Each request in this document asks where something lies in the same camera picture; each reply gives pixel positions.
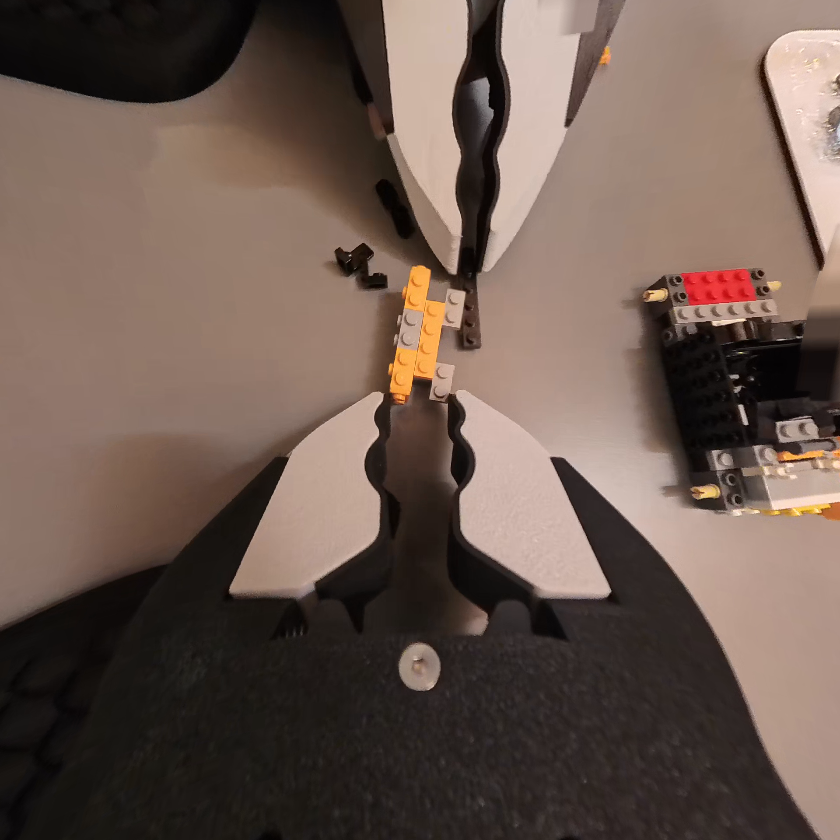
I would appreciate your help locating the black red toy car chassis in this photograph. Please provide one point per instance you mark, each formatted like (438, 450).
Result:
(709, 394)

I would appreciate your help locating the long black toy plate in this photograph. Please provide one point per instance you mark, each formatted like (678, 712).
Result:
(471, 315)

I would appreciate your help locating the instruction booklet on stand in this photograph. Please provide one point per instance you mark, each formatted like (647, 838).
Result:
(807, 131)

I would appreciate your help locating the clear bag of dark parts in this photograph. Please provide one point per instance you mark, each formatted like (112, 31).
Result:
(830, 111)

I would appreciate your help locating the black textured pad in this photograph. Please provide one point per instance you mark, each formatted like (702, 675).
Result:
(52, 689)

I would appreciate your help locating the orange grey brick assembly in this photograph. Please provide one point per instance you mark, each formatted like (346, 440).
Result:
(420, 334)

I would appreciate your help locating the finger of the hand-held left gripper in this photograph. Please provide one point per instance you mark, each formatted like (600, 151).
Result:
(420, 98)
(538, 105)

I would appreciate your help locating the black two-hole toy piece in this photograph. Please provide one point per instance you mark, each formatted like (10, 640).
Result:
(396, 210)

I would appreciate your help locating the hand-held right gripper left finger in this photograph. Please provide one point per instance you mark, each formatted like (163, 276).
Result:
(315, 518)

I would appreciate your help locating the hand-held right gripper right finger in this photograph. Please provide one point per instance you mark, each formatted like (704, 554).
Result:
(531, 525)

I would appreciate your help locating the small black toy brick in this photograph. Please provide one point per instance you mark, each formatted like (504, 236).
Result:
(351, 259)
(374, 280)

